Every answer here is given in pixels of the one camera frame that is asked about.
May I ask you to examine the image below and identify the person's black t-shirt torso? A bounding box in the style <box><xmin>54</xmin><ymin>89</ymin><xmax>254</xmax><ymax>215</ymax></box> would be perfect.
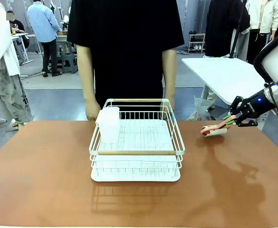
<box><xmin>67</xmin><ymin>0</ymin><xmax>185</xmax><ymax>119</ymax></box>

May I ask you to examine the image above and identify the bystander in camouflage trousers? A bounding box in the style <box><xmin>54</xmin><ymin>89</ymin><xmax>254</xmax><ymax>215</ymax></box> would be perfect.
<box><xmin>0</xmin><ymin>0</ymin><xmax>34</xmax><ymax>133</ymax></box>

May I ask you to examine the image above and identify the small shoe rack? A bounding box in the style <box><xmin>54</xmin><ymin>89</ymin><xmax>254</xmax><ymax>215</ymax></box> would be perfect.
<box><xmin>188</xmin><ymin>32</ymin><xmax>206</xmax><ymax>54</ymax></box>

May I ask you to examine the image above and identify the seated bystander in black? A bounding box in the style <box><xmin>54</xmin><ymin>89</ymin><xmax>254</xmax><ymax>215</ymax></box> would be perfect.
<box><xmin>6</xmin><ymin>10</ymin><xmax>30</xmax><ymax>49</ymax></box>

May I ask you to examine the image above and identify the toy hot dog with bun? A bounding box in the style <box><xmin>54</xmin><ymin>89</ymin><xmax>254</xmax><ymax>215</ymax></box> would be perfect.
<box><xmin>200</xmin><ymin>115</ymin><xmax>237</xmax><ymax>138</ymax></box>

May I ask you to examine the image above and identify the white desk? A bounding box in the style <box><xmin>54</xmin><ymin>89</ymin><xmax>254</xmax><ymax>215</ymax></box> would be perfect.
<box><xmin>10</xmin><ymin>32</ymin><xmax>34</xmax><ymax>65</ymax></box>

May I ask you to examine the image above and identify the white side table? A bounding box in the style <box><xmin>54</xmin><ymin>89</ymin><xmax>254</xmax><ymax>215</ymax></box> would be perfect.
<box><xmin>181</xmin><ymin>57</ymin><xmax>272</xmax><ymax>105</ymax></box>

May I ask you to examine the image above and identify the person's right forearm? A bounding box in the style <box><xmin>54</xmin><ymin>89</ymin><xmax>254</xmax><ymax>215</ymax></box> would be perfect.
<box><xmin>76</xmin><ymin>44</ymin><xmax>96</xmax><ymax>103</ymax></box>

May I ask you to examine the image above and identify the clear plastic bag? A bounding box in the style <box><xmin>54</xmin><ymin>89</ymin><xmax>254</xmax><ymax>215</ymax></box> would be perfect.
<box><xmin>194</xmin><ymin>95</ymin><xmax>213</xmax><ymax>121</ymax></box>

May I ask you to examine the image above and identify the white drip tray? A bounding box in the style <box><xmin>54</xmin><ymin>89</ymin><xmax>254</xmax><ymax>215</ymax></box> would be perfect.
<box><xmin>90</xmin><ymin>118</ymin><xmax>182</xmax><ymax>182</ymax></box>

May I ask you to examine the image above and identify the person's right hand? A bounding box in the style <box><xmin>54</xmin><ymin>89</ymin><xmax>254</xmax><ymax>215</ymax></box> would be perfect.
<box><xmin>85</xmin><ymin>99</ymin><xmax>102</xmax><ymax>121</ymax></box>

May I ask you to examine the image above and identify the black stand pole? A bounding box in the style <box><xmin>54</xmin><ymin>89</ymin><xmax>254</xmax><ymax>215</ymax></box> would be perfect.
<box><xmin>229</xmin><ymin>0</ymin><xmax>247</xmax><ymax>59</ymax></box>

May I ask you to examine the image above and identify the white wire dish rack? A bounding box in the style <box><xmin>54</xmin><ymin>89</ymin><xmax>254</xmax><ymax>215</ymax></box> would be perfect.
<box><xmin>88</xmin><ymin>98</ymin><xmax>186</xmax><ymax>171</ymax></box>

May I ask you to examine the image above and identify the bystander in light blue shirt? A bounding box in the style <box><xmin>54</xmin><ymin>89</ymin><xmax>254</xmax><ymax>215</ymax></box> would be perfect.
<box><xmin>26</xmin><ymin>0</ymin><xmax>63</xmax><ymax>77</ymax></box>

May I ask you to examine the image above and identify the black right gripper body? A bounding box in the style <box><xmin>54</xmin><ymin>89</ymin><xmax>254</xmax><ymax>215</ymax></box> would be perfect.
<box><xmin>246</xmin><ymin>90</ymin><xmax>273</xmax><ymax>120</ymax></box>

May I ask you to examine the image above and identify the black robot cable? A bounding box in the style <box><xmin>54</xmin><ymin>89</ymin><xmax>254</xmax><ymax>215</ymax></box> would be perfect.
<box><xmin>264</xmin><ymin>81</ymin><xmax>278</xmax><ymax>120</ymax></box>

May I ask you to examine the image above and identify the person's left hand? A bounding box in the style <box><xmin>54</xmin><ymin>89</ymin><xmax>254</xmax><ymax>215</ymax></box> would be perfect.
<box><xmin>163</xmin><ymin>95</ymin><xmax>176</xmax><ymax>120</ymax></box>

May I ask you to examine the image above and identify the bystander in white jacket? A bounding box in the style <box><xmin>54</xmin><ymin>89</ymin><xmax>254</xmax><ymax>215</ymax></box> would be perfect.
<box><xmin>245</xmin><ymin>0</ymin><xmax>278</xmax><ymax>65</ymax></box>

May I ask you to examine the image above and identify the bystander in black coat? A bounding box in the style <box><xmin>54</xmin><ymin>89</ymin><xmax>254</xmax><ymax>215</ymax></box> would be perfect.
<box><xmin>204</xmin><ymin>0</ymin><xmax>250</xmax><ymax>59</ymax></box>

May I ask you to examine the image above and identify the translucent white utensil cup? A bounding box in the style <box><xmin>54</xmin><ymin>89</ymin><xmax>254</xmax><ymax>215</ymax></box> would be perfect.
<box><xmin>95</xmin><ymin>106</ymin><xmax>121</xmax><ymax>144</ymax></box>

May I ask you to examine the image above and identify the grey step stool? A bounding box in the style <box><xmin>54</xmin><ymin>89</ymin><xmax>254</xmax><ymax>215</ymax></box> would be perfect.
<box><xmin>61</xmin><ymin>54</ymin><xmax>78</xmax><ymax>74</ymax></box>

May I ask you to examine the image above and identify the person's left forearm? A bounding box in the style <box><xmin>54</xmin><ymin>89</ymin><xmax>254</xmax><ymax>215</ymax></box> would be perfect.
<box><xmin>162</xmin><ymin>47</ymin><xmax>178</xmax><ymax>98</ymax></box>

